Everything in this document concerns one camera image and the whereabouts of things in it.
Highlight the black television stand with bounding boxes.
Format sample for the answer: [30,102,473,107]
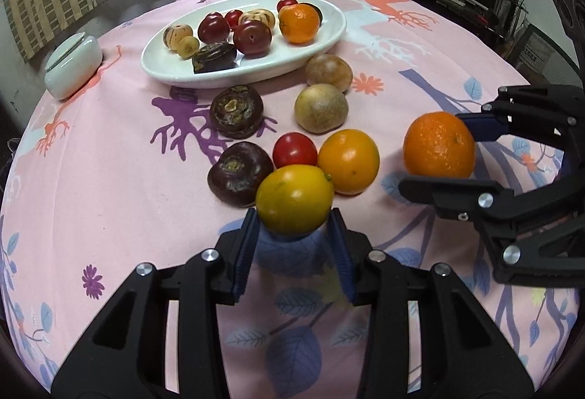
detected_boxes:
[414,0,535,48]

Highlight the tan passion fruit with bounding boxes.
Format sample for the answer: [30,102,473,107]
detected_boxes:
[305,54,353,93]

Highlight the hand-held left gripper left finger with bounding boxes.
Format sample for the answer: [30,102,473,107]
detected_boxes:
[50,207,261,399]

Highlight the yellow orange citrus fruit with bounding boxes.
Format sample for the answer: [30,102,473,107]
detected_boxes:
[317,129,380,196]

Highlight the small yellow round fruit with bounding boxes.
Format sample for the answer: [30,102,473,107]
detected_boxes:
[176,36,201,59]

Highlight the orange mandarin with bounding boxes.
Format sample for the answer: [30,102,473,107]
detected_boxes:
[279,3,321,45]
[403,111,476,179]

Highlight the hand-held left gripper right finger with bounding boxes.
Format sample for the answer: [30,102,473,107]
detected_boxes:
[330,207,535,399]

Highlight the dark red plum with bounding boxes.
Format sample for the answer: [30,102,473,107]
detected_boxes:
[233,20,273,56]
[197,12,229,42]

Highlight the white oval plate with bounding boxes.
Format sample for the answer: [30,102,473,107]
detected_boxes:
[140,0,347,90]

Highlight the yellow lemon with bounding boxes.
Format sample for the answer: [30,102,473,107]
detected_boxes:
[255,164,335,238]

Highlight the pink printed tablecloth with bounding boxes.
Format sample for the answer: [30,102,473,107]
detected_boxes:
[0,0,585,399]

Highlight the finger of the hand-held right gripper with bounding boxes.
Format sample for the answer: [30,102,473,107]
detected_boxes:
[399,174,585,241]
[454,85,585,153]

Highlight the yellow pepino melon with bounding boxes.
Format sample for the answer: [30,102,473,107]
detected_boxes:
[238,8,276,31]

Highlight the pale striped pepino melon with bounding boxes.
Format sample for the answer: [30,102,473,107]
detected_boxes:
[163,24,195,53]

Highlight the white lidded ceramic jar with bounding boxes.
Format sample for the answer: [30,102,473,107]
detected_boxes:
[44,32,103,101]

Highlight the green brown passion fruit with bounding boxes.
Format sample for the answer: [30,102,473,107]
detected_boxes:
[294,83,349,135]

